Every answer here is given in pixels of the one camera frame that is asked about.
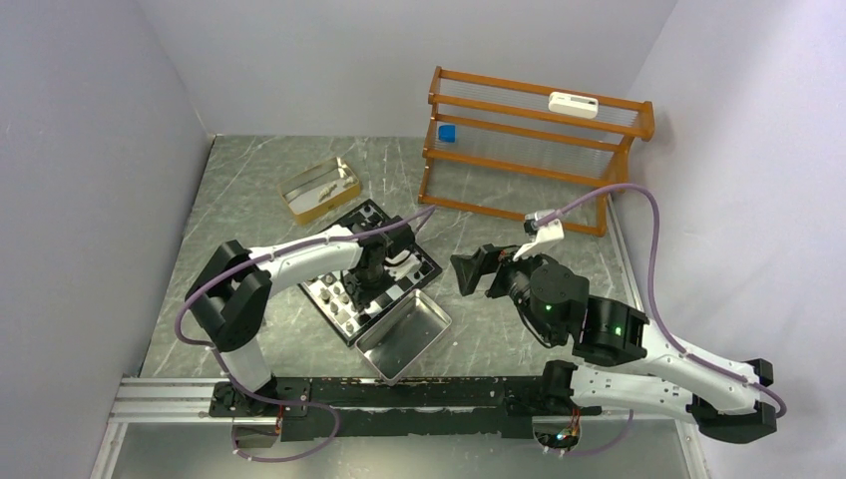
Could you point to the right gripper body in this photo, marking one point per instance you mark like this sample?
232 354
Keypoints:
513 277

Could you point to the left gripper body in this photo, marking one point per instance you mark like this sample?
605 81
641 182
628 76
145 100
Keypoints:
365 285

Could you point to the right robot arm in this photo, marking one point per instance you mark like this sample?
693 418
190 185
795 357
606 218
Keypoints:
614 356

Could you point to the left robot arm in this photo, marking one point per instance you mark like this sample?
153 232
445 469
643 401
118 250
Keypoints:
229 298

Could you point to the gold tin of white pieces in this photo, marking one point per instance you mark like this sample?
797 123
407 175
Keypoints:
319 189

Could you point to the black white chessboard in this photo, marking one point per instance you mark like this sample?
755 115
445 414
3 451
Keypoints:
396 284

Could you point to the silver metal tin lid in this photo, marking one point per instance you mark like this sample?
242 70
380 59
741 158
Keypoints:
402 336

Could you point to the orange wooden rack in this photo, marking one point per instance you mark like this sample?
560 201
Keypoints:
505 126

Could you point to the blue cube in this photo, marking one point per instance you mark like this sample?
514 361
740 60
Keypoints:
447 133

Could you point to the white rectangular device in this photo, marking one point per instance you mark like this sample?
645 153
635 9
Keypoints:
573 105

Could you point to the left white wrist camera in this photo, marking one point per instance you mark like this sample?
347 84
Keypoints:
408 268

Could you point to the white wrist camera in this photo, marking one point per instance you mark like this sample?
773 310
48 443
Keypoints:
408 268
544 229

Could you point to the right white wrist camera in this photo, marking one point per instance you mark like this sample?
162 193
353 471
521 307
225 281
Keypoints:
544 229

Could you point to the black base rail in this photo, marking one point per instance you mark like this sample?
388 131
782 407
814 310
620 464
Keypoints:
312 407

